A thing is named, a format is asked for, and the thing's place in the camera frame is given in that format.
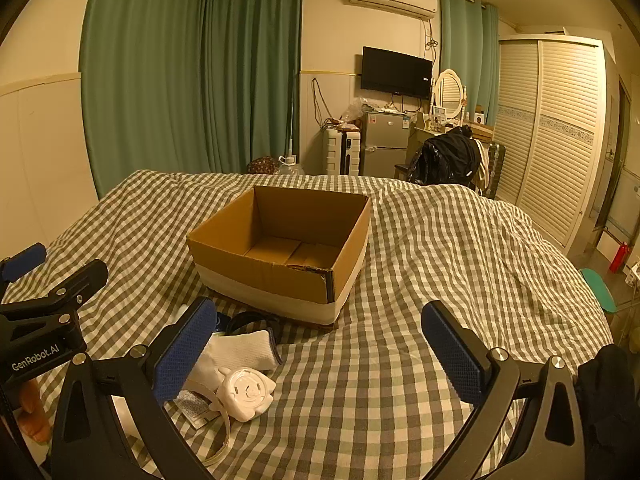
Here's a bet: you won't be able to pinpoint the small printed packet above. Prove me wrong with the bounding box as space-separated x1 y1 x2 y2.
172 389 221 429

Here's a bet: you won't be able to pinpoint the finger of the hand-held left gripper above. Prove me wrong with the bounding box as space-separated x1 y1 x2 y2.
0 259 109 328
0 242 47 284

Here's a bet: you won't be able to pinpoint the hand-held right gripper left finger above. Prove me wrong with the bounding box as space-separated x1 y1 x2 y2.
49 296 219 480

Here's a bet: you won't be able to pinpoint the brown cardboard box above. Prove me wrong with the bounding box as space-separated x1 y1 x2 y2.
186 185 372 327

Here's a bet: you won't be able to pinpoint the cream flat strap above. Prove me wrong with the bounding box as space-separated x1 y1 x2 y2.
182 379 234 466

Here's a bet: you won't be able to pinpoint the black jacket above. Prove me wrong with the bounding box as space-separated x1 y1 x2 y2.
407 125 484 192

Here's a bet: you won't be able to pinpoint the white sock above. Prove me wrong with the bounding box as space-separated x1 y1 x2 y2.
191 329 284 387

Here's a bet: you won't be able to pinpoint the green curtain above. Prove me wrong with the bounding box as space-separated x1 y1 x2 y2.
201 0 305 175
438 0 501 126
80 0 210 200

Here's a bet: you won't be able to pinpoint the white louvered wardrobe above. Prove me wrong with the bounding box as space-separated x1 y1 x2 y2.
495 34 620 257

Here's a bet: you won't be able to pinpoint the dark hard suitcase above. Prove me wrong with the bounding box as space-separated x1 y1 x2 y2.
481 141 507 200

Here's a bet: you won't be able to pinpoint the white animal-shaped gadget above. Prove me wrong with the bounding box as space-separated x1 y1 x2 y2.
215 366 277 423

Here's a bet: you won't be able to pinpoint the person's left hand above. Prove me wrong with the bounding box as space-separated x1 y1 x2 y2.
19 379 52 445

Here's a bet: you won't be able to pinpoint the white oval mirror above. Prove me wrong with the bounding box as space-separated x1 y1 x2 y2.
430 68 466 122

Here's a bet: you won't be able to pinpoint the white ribbed suitcase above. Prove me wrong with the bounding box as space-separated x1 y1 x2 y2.
322 127 362 177

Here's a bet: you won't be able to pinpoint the dark cloth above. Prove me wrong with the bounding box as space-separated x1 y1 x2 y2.
574 343 640 480

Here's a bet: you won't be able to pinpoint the cream dressing table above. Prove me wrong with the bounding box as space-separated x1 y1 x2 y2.
406 121 497 171

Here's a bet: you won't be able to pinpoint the black wall television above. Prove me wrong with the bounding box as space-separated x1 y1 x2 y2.
361 46 434 99

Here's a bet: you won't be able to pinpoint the white water pump tube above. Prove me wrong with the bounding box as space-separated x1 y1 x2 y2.
286 101 297 161

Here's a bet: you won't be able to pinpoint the clear water jug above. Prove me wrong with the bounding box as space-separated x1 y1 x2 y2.
275 156 307 177

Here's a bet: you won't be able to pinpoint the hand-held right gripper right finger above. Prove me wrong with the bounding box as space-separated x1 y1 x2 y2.
421 301 585 480

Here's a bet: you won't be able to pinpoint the hanging wall cables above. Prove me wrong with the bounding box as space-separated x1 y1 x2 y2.
310 76 332 128

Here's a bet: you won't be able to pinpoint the silver mini fridge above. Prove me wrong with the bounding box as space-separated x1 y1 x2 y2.
361 110 417 178

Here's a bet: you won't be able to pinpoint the red fire extinguisher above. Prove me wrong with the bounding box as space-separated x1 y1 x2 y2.
608 241 630 274

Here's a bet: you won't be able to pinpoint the clear plastic bag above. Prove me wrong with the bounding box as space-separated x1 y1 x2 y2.
344 96 377 126

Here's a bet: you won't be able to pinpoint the green stool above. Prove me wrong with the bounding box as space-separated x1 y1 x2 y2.
579 267 617 315

